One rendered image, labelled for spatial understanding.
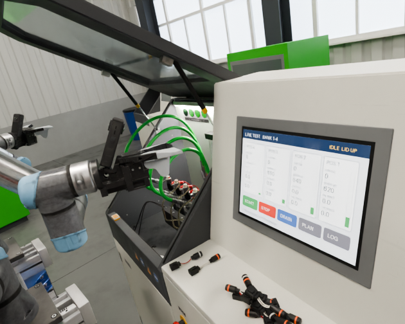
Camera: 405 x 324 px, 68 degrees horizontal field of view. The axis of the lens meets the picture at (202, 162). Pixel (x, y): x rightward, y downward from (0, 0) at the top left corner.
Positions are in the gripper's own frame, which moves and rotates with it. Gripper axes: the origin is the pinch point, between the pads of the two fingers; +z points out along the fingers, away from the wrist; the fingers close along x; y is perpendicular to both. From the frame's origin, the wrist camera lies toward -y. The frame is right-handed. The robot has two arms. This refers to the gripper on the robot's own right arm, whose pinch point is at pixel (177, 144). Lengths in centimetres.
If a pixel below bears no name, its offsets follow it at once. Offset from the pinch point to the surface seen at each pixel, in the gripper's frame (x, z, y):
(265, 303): 4.1, 12.8, 46.6
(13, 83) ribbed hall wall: -669, -215, -131
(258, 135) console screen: -10.7, 25.7, 4.6
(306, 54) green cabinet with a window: -256, 213, -34
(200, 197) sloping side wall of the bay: -34.7, 9.0, 25.5
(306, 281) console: 6.6, 24.4, 42.9
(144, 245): -50, -16, 44
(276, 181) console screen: -3.7, 25.5, 17.4
